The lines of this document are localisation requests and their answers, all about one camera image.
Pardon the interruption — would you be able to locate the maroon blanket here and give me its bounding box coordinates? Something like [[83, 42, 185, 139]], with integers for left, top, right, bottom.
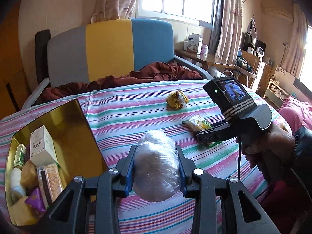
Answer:
[[40, 62, 203, 103]]

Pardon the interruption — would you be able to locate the orange wardrobe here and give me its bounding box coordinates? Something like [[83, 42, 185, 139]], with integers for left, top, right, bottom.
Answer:
[[0, 5, 32, 120]]

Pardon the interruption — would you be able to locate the grey yellow blue headboard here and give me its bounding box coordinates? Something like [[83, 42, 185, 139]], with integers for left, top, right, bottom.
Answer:
[[47, 18, 175, 88]]

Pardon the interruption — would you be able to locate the small green and white box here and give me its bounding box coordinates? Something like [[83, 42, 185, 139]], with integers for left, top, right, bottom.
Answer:
[[13, 143, 27, 168]]

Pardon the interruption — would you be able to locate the clear cracker box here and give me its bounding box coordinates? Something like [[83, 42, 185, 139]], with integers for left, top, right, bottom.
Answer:
[[36, 163, 64, 207]]

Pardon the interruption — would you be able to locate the purple snack packet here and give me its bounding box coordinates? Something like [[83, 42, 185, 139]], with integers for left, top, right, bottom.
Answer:
[[24, 187, 47, 217]]

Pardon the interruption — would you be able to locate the pink blanket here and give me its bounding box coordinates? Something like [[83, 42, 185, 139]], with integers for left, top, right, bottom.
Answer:
[[278, 95, 312, 134]]

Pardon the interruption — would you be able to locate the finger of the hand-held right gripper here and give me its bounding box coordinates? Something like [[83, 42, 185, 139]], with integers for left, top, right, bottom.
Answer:
[[196, 124, 232, 144]]

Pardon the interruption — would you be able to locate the cluttered shelf unit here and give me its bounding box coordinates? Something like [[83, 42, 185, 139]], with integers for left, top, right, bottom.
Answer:
[[235, 51, 271, 90]]

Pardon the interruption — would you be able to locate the person's dark red clothing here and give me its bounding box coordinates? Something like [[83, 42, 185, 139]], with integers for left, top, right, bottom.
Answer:
[[258, 179, 312, 234]]

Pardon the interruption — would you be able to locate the striped bed sheet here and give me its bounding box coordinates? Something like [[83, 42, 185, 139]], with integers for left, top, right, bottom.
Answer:
[[0, 79, 290, 234]]

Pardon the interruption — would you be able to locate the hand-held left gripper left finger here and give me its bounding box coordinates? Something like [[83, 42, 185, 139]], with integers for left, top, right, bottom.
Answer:
[[41, 145, 137, 234]]

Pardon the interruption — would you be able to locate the cream cardboard box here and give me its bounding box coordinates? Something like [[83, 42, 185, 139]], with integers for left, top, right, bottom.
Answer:
[[30, 125, 56, 167]]

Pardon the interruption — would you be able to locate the person's right hand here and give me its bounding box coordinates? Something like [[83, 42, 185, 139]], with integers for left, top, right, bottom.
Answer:
[[235, 123, 296, 168]]

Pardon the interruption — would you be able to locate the white appliance box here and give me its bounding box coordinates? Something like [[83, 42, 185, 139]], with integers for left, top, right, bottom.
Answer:
[[184, 34, 204, 54]]

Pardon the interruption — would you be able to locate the pink patterned curtain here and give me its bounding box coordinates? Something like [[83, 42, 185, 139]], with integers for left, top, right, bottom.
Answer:
[[214, 0, 244, 62], [91, 0, 144, 23], [280, 4, 308, 77]]

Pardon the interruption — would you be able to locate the beige knitted sock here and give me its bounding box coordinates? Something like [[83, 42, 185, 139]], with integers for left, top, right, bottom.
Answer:
[[11, 185, 27, 201]]

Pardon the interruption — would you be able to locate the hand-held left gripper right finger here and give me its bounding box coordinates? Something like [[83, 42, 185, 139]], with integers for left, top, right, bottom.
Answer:
[[175, 145, 281, 234]]

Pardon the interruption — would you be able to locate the dark curtain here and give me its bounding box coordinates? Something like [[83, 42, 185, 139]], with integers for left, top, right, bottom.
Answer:
[[209, 0, 226, 54]]

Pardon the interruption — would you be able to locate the wooden desk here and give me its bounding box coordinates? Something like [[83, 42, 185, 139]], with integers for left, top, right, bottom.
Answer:
[[175, 49, 236, 70]]

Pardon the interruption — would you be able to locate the small wooden rack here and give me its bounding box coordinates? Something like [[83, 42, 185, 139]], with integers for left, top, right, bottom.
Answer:
[[264, 79, 290, 108]]

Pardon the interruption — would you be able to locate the yellow snack packet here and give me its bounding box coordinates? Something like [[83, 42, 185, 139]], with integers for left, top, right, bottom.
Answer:
[[182, 114, 220, 147]]

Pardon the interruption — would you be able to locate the gold rectangular box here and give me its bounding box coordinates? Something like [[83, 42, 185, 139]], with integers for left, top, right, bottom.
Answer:
[[5, 99, 109, 226]]

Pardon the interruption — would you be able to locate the black upright post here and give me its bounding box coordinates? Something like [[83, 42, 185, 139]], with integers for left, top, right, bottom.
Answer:
[[35, 30, 51, 86]]

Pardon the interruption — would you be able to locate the black cable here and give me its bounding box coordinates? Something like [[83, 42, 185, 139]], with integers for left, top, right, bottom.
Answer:
[[237, 141, 244, 183]]

